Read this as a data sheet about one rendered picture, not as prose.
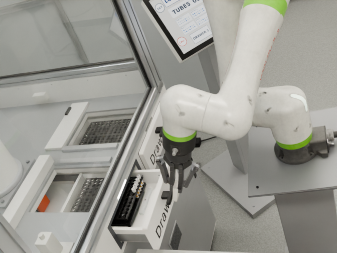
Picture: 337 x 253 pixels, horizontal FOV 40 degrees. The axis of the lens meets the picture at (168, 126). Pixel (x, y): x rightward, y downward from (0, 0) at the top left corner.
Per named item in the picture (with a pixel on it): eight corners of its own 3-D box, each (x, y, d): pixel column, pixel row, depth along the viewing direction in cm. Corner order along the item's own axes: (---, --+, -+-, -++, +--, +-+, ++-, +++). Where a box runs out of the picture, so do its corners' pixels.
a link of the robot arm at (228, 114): (239, 24, 132) (240, 0, 122) (280, 32, 130) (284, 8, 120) (202, 139, 121) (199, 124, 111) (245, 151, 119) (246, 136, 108)
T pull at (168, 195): (176, 187, 148) (174, 184, 147) (170, 206, 143) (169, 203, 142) (165, 187, 149) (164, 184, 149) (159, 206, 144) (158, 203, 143)
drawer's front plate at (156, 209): (180, 179, 162) (171, 157, 155) (159, 250, 141) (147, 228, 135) (175, 179, 162) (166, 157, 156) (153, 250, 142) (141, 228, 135)
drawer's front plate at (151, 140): (172, 122, 188) (163, 101, 182) (153, 175, 168) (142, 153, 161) (168, 122, 189) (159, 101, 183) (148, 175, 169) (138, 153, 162)
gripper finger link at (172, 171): (174, 163, 132) (170, 162, 132) (172, 188, 140) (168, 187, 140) (178, 153, 135) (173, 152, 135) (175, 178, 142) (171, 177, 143)
